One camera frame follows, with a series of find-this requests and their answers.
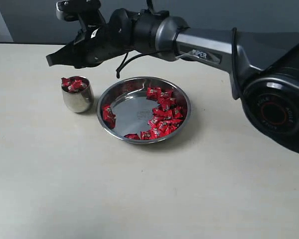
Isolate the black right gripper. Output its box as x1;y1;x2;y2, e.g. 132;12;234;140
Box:
45;22;134;70

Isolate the red candy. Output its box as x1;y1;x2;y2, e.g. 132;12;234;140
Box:
160;119;182;130
67;79;88;93
157;90;173;104
149;127;165;139
146;87;161;101
61;78;72;88
102;105;116;127

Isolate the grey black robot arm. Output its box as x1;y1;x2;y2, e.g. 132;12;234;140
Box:
46;8;299;153

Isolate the stainless steel cup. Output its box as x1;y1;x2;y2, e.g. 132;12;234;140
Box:
61;76;94;113

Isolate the round stainless steel plate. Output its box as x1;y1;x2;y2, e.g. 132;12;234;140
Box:
97;77;191;144

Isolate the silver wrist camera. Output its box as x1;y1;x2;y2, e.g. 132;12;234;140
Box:
56;0;101;21

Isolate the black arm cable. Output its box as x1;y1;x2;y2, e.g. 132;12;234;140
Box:
230;27;244;100

